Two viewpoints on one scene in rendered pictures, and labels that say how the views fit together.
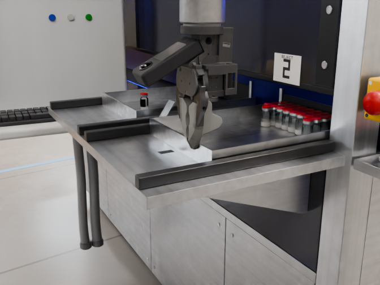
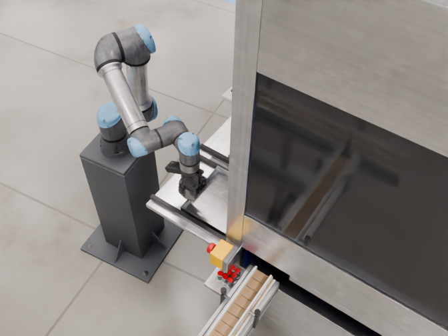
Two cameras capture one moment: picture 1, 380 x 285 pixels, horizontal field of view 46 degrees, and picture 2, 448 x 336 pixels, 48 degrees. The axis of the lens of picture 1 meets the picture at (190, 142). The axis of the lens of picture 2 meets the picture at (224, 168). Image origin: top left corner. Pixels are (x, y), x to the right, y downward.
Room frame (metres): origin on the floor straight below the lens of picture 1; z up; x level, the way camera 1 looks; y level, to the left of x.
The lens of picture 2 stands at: (0.31, -1.12, 2.56)
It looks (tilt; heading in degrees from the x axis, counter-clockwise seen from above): 51 degrees down; 61
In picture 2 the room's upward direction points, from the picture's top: 2 degrees clockwise
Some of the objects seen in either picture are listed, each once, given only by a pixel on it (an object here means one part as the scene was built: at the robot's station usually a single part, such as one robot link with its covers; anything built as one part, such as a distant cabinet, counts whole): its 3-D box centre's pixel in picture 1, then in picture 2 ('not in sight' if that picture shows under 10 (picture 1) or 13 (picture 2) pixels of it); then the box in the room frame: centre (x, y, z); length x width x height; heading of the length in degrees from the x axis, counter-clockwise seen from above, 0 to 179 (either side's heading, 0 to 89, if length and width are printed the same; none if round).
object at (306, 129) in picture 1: (307, 129); not in sight; (0.88, -0.24, 0.90); 0.02 x 0.02 x 0.05
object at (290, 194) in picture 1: (237, 195); not in sight; (0.80, -0.09, 0.79); 0.34 x 0.03 x 0.13; 118
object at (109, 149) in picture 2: not in sight; (115, 139); (0.62, 0.50, 0.84); 0.15 x 0.15 x 0.10
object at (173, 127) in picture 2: not in sight; (172, 133); (0.75, 0.08, 1.21); 0.11 x 0.11 x 0.08; 2
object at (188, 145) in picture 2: not in sight; (189, 148); (0.77, -0.02, 1.21); 0.09 x 0.08 x 0.11; 92
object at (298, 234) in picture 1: (139, 117); not in sight; (1.71, 0.20, 0.73); 1.98 x 0.01 x 0.25; 28
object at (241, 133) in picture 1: (249, 129); (234, 207); (0.91, -0.12, 0.90); 0.34 x 0.26 x 0.04; 119
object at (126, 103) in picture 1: (176, 100); not in sight; (1.21, 0.04, 0.90); 0.34 x 0.26 x 0.04; 118
